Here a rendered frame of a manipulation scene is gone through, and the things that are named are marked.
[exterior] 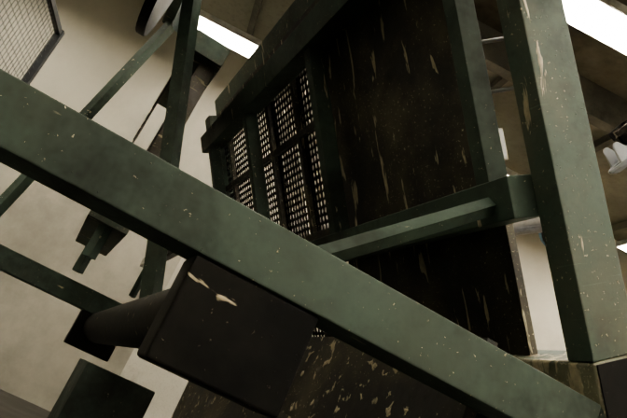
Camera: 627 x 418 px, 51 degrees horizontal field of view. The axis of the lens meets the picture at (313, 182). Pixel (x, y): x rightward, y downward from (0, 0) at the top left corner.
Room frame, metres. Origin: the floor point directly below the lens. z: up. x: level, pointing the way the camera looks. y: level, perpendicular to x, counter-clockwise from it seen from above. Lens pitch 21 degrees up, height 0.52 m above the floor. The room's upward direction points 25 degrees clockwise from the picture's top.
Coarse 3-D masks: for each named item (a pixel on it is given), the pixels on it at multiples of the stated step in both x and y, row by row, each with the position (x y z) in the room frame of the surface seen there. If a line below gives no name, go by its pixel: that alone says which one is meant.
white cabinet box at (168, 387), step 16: (176, 272) 5.33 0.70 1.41; (128, 368) 5.33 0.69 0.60; (144, 368) 5.34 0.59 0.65; (160, 368) 5.35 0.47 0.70; (144, 384) 5.35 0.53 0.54; (160, 384) 5.36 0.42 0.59; (176, 384) 5.37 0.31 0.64; (160, 400) 5.36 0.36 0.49; (176, 400) 5.37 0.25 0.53; (144, 416) 5.36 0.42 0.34; (160, 416) 5.37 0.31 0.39
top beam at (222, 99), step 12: (300, 0) 1.90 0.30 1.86; (312, 0) 1.82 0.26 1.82; (288, 12) 2.00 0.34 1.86; (300, 12) 1.91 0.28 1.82; (276, 24) 2.12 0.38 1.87; (288, 24) 2.02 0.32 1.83; (276, 36) 2.14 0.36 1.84; (264, 48) 2.27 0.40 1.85; (252, 60) 2.42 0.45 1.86; (240, 72) 2.58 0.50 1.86; (252, 72) 2.45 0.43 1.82; (228, 84) 2.77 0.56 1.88; (240, 84) 2.61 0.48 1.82; (228, 96) 2.79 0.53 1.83; (216, 108) 2.99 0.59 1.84
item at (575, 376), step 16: (544, 352) 1.27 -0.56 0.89; (560, 352) 1.23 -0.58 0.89; (544, 368) 1.17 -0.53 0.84; (560, 368) 1.13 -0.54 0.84; (576, 368) 1.10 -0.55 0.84; (592, 368) 1.06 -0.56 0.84; (608, 368) 1.06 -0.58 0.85; (624, 368) 1.07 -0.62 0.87; (576, 384) 1.11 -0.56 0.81; (592, 384) 1.07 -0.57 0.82; (608, 384) 1.06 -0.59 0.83; (624, 384) 1.07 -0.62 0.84; (592, 400) 1.08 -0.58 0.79; (608, 400) 1.06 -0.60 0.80; (624, 400) 1.07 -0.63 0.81; (608, 416) 1.06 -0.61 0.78; (624, 416) 1.07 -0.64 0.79
